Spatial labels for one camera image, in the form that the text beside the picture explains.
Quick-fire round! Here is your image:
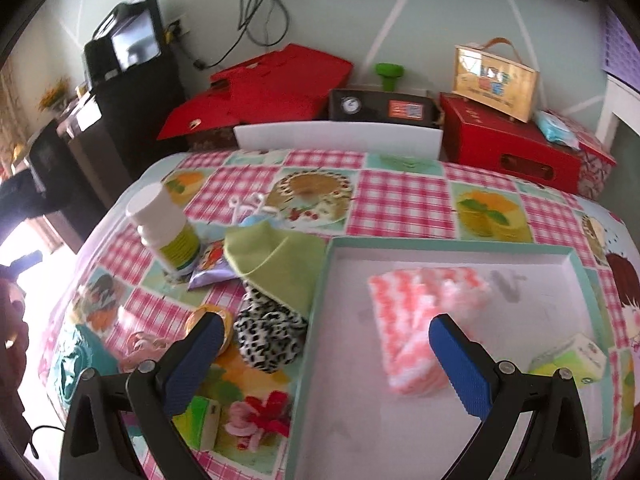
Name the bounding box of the small green tissue pack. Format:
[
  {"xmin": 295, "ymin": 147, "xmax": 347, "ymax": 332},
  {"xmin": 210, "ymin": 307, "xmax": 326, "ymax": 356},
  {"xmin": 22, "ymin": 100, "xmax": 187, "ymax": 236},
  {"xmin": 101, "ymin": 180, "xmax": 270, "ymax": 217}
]
[{"xmin": 527, "ymin": 333, "xmax": 608, "ymax": 388}]

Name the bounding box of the pink lace fabric bundle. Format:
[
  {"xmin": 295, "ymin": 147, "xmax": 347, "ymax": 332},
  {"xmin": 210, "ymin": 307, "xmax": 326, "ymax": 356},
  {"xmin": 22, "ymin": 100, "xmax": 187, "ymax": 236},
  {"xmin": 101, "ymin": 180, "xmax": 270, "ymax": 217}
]
[{"xmin": 118, "ymin": 332, "xmax": 171, "ymax": 373}]

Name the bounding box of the red pink knitted flower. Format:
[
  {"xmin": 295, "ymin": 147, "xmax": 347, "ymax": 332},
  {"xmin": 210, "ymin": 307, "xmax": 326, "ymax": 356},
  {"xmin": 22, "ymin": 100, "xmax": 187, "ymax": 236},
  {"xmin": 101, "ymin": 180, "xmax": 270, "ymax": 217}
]
[{"xmin": 224, "ymin": 390, "xmax": 291, "ymax": 453}]

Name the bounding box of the leopard print scrunchie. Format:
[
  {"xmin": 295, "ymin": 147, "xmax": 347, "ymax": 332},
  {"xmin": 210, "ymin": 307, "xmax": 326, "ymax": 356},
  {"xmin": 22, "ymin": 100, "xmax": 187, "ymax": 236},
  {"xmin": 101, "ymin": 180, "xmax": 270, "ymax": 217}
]
[{"xmin": 233, "ymin": 282, "xmax": 308, "ymax": 374}]

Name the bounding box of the pink white zigzag towel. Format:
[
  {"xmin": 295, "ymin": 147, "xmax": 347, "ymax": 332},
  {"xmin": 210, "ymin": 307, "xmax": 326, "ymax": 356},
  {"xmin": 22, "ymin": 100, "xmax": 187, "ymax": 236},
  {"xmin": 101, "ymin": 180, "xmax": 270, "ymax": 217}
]
[{"xmin": 368, "ymin": 266, "xmax": 491, "ymax": 396}]

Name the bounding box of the blue surgical face mask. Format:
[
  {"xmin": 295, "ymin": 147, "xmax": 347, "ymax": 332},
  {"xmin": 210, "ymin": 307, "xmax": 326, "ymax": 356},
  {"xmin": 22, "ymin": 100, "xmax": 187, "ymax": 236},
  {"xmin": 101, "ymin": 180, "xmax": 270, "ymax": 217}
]
[{"xmin": 228, "ymin": 192, "xmax": 282, "ymax": 228}]

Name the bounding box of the green cloth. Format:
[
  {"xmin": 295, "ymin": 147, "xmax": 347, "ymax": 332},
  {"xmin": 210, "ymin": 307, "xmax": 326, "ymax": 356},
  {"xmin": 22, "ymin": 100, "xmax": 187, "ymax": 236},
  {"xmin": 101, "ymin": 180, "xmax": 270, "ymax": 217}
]
[{"xmin": 224, "ymin": 220, "xmax": 326, "ymax": 318}]

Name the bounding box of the large green tissue pack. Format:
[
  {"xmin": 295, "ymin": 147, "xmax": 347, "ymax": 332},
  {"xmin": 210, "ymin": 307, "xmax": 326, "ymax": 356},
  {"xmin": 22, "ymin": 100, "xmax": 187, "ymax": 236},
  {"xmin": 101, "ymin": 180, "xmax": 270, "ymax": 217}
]
[{"xmin": 172, "ymin": 396, "xmax": 221, "ymax": 452}]

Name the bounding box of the person left hand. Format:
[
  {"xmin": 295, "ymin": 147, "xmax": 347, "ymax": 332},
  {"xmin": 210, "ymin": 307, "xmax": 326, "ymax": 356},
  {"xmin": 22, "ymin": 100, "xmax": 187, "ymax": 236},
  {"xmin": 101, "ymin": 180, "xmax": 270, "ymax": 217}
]
[{"xmin": 0, "ymin": 276, "xmax": 33, "ymax": 441}]

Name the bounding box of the teal embossed plastic box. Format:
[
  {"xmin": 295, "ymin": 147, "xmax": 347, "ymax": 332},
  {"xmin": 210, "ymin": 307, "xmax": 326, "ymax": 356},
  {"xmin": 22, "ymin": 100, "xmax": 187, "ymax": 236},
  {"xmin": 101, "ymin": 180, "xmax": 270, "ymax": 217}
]
[{"xmin": 49, "ymin": 325, "xmax": 118, "ymax": 415}]

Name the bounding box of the white pill bottle green label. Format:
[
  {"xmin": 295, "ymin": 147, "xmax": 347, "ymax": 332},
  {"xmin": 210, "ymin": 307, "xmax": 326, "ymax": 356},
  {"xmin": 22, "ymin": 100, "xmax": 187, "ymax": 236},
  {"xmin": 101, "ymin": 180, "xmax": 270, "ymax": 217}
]
[{"xmin": 126, "ymin": 182, "xmax": 201, "ymax": 278}]

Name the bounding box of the round orange bread toy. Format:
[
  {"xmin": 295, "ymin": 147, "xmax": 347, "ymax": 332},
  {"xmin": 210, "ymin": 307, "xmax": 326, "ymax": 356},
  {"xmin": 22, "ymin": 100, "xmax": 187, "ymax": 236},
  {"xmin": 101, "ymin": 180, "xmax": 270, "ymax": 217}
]
[{"xmin": 184, "ymin": 304, "xmax": 233, "ymax": 356}]

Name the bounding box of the black cabinet with monitor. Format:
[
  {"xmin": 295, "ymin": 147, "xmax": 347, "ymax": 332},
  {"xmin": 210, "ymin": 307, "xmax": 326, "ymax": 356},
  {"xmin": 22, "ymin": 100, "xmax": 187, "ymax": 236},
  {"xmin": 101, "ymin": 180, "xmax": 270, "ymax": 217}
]
[{"xmin": 1, "ymin": 0, "xmax": 186, "ymax": 243}]

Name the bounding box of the purple baby wipes packet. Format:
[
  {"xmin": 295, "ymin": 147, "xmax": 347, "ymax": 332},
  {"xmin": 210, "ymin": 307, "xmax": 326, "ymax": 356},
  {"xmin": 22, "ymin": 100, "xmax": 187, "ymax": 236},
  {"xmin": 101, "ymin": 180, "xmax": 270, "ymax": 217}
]
[{"xmin": 188, "ymin": 240, "xmax": 238, "ymax": 290}]

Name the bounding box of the teal shallow cardboard tray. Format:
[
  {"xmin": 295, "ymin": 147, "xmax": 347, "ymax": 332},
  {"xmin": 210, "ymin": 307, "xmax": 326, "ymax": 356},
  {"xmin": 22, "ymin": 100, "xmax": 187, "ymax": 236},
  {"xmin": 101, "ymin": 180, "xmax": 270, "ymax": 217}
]
[{"xmin": 284, "ymin": 237, "xmax": 614, "ymax": 479}]

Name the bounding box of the colourful patterned tablecloth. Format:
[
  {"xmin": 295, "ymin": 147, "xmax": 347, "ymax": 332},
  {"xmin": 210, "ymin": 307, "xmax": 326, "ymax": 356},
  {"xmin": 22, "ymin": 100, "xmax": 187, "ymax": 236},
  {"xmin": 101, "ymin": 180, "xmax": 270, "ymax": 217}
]
[{"xmin": 38, "ymin": 150, "xmax": 639, "ymax": 479}]

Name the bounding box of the red patterned gift box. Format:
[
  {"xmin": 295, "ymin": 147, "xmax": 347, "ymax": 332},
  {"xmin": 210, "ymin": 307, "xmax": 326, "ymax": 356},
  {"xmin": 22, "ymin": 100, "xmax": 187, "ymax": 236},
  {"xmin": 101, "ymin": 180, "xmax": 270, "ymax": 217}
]
[{"xmin": 548, "ymin": 110, "xmax": 616, "ymax": 202}]

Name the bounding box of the blue wet wipes pack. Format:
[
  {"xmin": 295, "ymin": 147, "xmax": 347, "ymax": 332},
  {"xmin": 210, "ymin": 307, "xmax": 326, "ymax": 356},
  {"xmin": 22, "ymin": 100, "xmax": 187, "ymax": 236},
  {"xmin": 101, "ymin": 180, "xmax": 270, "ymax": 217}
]
[{"xmin": 533, "ymin": 110, "xmax": 580, "ymax": 151}]

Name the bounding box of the red gift box with window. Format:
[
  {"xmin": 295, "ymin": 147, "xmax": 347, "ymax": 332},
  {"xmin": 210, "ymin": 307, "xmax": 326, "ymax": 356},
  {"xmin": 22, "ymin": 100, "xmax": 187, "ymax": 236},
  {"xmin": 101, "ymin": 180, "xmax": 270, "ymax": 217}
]
[{"xmin": 439, "ymin": 93, "xmax": 582, "ymax": 194}]

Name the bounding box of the red open gift bag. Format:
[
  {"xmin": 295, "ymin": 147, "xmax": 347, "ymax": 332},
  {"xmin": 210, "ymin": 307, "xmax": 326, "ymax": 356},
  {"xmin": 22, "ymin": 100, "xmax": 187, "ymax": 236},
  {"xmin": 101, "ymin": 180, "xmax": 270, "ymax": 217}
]
[{"xmin": 157, "ymin": 44, "xmax": 354, "ymax": 140}]

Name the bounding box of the white shelf desk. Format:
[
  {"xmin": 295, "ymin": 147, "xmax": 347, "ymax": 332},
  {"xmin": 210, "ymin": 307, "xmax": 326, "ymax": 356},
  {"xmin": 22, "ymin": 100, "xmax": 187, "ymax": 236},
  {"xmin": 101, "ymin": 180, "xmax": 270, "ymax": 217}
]
[{"xmin": 596, "ymin": 75, "xmax": 640, "ymax": 151}]

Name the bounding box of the black box with QR label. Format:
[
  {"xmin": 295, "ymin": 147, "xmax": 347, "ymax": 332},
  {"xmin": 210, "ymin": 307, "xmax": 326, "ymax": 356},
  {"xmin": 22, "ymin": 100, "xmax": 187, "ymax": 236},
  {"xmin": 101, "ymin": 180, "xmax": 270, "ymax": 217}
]
[{"xmin": 329, "ymin": 88, "xmax": 442, "ymax": 128}]

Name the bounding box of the purple perforated file holder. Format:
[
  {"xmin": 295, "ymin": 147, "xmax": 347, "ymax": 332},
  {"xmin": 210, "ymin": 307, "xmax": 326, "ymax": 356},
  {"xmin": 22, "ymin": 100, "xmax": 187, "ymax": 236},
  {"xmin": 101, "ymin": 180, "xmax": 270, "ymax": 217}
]
[{"xmin": 602, "ymin": 8, "xmax": 640, "ymax": 91}]

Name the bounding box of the green dumbbell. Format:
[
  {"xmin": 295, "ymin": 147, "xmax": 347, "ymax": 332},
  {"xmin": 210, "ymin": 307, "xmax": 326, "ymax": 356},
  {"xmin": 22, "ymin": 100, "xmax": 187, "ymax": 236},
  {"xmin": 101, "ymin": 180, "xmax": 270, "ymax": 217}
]
[{"xmin": 374, "ymin": 62, "xmax": 405, "ymax": 92}]

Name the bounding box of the black hanging cable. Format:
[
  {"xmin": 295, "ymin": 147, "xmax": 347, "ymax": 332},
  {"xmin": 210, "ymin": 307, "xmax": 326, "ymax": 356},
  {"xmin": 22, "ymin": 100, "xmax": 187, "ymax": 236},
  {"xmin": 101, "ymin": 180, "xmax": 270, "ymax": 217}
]
[{"xmin": 169, "ymin": 0, "xmax": 292, "ymax": 72}]

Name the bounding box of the yellow wooden handle box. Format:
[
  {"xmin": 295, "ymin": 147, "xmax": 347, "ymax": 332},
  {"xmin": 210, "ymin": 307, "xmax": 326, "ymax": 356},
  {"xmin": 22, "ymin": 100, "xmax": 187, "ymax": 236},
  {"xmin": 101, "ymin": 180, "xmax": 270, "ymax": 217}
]
[{"xmin": 452, "ymin": 37, "xmax": 539, "ymax": 122}]

